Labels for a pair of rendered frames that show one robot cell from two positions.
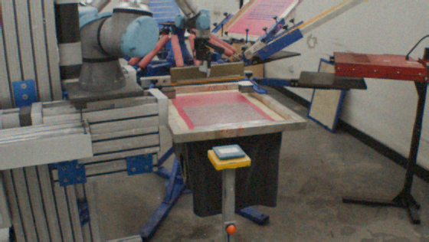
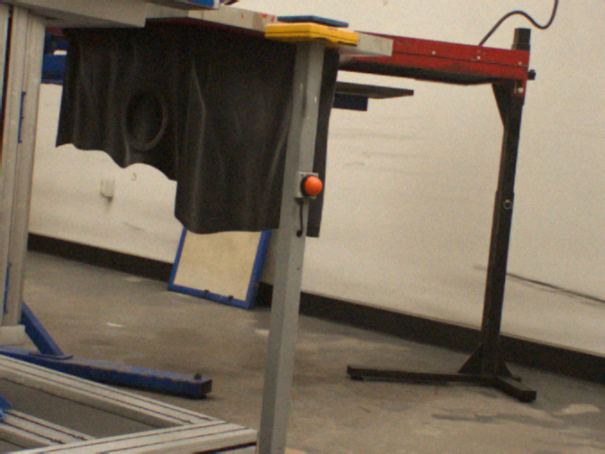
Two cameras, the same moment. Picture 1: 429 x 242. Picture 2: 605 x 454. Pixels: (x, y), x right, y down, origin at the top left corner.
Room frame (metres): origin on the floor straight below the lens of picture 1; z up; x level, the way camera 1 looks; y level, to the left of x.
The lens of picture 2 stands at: (-0.64, 1.01, 0.70)
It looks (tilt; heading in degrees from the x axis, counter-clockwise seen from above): 3 degrees down; 332
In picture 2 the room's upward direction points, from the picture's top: 6 degrees clockwise
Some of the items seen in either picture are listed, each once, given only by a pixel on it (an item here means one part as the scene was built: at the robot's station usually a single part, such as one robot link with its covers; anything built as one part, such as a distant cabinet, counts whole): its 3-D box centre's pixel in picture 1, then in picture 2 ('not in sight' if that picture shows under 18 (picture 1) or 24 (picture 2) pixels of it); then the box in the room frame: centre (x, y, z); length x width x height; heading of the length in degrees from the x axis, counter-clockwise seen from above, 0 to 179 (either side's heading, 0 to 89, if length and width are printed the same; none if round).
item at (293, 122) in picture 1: (217, 106); (185, 31); (1.97, -0.02, 0.97); 0.79 x 0.58 x 0.04; 15
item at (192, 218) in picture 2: (235, 172); (257, 139); (1.69, -0.10, 0.74); 0.45 x 0.03 x 0.43; 105
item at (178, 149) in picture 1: (185, 148); (127, 103); (1.87, 0.14, 0.79); 0.46 x 0.09 x 0.33; 15
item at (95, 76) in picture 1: (101, 70); not in sight; (1.24, 0.35, 1.31); 0.15 x 0.15 x 0.10
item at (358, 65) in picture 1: (378, 65); (423, 60); (2.62, -1.12, 1.06); 0.61 x 0.46 x 0.12; 75
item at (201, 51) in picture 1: (202, 48); not in sight; (2.16, 0.06, 1.23); 0.09 x 0.08 x 0.12; 105
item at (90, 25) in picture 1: (100, 33); not in sight; (1.23, 0.34, 1.42); 0.13 x 0.12 x 0.14; 55
